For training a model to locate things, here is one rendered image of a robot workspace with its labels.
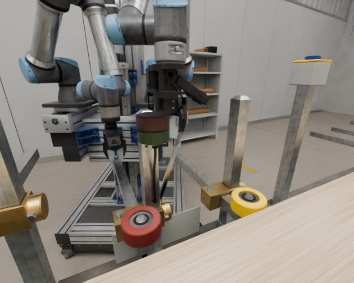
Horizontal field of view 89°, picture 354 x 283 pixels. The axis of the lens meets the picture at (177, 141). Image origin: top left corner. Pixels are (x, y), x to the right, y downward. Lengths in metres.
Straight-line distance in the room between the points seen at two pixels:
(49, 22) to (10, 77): 2.12
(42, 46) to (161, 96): 0.71
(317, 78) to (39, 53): 1.06
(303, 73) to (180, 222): 0.57
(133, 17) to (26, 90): 2.57
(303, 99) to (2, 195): 0.75
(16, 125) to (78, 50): 1.28
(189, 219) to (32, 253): 0.38
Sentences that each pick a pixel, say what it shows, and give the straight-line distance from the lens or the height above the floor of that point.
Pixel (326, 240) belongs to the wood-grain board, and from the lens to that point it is 0.45.
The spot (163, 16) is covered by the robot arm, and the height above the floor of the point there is 1.29.
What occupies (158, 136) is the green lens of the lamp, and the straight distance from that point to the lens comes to 0.31.
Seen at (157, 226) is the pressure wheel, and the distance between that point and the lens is 0.38.
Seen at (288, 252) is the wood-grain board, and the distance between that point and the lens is 0.40.
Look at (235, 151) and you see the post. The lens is 0.51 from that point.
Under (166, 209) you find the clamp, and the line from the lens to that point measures 0.48.
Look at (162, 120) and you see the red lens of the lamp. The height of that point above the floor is 1.11.
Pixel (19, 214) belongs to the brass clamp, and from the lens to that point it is 0.42.
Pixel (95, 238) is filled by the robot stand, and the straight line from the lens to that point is 1.43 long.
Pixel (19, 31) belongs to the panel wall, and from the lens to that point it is 3.07.
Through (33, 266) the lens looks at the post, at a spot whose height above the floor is 0.83.
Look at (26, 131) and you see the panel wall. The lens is 3.13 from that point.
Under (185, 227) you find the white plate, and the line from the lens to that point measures 0.61.
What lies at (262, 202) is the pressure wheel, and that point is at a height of 0.91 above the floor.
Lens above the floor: 1.18
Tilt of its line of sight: 20 degrees down
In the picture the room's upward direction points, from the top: straight up
